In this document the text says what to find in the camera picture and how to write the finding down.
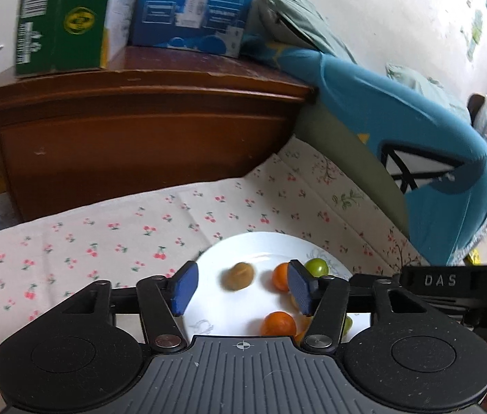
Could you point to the dark wooden cabinet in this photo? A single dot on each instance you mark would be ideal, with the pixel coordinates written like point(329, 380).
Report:
point(151, 119)

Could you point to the green lime fruit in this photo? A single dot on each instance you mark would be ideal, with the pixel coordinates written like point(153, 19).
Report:
point(347, 325)

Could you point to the orange tangerine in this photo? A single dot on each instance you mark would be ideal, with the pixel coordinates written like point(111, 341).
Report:
point(279, 277)

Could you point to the blue cardboard box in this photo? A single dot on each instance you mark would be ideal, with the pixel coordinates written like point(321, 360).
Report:
point(208, 26)

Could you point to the cherry print tablecloth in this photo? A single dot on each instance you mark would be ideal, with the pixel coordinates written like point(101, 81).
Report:
point(298, 191)

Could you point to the blue patterned cushion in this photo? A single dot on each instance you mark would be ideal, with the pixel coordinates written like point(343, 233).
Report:
point(437, 160)

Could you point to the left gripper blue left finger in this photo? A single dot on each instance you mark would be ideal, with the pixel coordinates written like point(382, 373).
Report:
point(161, 301)

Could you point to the white floral plate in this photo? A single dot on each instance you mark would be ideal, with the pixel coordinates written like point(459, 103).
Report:
point(235, 291)

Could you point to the brown longan fruit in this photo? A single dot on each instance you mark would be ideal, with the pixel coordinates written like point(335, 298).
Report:
point(239, 276)

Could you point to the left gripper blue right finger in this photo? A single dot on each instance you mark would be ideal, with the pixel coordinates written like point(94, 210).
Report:
point(323, 299)

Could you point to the green grey pillow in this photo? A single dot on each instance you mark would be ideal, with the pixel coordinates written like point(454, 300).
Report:
point(298, 23)

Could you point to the small green fruit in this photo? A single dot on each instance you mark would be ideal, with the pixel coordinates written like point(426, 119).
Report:
point(317, 267)

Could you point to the green white cardboard box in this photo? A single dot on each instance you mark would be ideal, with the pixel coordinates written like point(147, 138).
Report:
point(69, 35)

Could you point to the orange tangerine plate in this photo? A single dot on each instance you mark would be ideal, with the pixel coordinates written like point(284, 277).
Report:
point(303, 322)
point(278, 323)

